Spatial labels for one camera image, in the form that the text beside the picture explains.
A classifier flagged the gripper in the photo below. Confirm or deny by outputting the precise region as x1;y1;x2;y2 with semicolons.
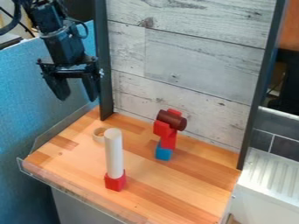
36;55;103;103

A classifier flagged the white cylinder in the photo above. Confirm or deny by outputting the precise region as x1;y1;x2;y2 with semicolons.
102;127;127;179

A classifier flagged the brown cylinder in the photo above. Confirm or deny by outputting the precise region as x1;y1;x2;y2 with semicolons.
155;108;190;132

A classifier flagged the red notched block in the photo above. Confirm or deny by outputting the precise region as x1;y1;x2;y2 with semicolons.
151;108;184;139

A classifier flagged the red cube block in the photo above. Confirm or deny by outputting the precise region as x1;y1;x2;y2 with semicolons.
102;170;129;193

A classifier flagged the blue cube block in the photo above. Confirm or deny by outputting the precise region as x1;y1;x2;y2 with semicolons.
154;140;176;162

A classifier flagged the white grooved box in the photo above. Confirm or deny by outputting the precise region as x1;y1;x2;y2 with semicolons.
227;146;299;224

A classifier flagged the black frame post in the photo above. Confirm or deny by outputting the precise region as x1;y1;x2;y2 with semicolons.
235;0;289;172
92;0;116;122

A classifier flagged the white ring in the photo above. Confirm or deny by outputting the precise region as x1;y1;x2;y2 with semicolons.
91;127;113;144

